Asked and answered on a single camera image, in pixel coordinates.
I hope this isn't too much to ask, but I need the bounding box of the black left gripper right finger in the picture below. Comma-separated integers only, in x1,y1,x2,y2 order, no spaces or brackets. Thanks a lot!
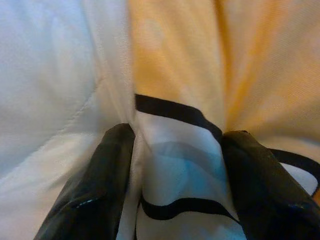
220,129,320,240

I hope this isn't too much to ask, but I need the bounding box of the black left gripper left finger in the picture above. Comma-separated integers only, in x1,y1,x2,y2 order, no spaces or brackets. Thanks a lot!
33,122,136,240

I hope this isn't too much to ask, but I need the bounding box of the yellow cartoon print blanket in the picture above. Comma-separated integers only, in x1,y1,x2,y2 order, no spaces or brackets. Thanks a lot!
116,0,320,240

